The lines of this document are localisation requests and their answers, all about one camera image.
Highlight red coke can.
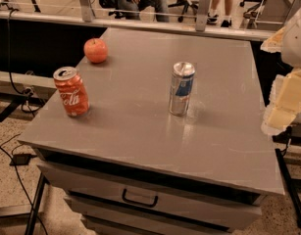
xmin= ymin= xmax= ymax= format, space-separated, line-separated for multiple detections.
xmin=53 ymin=67 xmax=89 ymax=117

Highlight seated person in jeans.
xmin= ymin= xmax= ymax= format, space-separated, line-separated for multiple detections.
xmin=118 ymin=0 xmax=170 ymax=23

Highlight silver blue energy drink can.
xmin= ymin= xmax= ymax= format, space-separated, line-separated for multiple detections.
xmin=169 ymin=62 xmax=195 ymax=116

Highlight black drawer handle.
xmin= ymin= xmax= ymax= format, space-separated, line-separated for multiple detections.
xmin=122 ymin=189 xmax=159 ymax=209

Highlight red apple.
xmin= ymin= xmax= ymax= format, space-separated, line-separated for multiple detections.
xmin=83 ymin=38 xmax=108 ymax=64

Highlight black power adapter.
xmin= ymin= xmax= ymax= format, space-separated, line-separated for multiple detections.
xmin=10 ymin=154 xmax=31 ymax=166

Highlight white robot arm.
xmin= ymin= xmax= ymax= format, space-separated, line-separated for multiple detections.
xmin=261 ymin=8 xmax=301 ymax=135

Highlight black office chair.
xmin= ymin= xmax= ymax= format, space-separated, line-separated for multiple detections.
xmin=168 ymin=0 xmax=199 ymax=23

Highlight black floor cable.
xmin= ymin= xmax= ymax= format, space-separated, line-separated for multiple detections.
xmin=0 ymin=133 xmax=49 ymax=235

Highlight black hanging cable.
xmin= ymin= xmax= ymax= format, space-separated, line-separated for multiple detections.
xmin=6 ymin=7 xmax=43 ymax=115

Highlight standing person legs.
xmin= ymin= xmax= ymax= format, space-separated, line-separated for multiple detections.
xmin=207 ymin=0 xmax=236 ymax=28

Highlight grey drawer cabinet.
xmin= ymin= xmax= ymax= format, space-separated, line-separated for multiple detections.
xmin=21 ymin=28 xmax=284 ymax=235

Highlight grey metal railing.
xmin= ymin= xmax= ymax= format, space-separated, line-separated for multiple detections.
xmin=0 ymin=0 xmax=275 ymax=41

